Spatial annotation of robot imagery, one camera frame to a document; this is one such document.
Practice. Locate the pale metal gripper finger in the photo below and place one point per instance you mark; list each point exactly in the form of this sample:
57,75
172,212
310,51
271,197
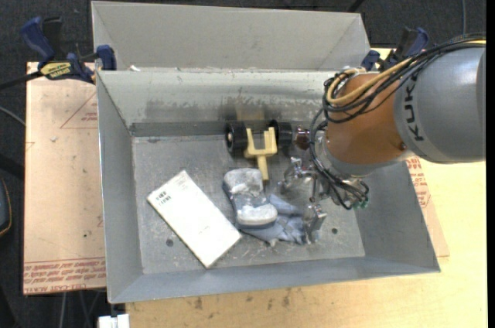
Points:
315,220
295,173

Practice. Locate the beige toy axle, black wheels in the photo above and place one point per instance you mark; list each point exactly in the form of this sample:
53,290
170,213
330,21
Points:
261,144

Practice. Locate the blue and white slipper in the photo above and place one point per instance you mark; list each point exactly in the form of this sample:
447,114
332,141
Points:
251,202

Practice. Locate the white flat box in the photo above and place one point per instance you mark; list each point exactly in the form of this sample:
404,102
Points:
193,218

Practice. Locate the grey metal bin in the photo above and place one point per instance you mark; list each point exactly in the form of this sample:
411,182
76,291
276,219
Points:
216,40

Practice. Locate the brown cardboard board, red print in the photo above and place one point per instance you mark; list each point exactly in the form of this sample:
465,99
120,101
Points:
62,179

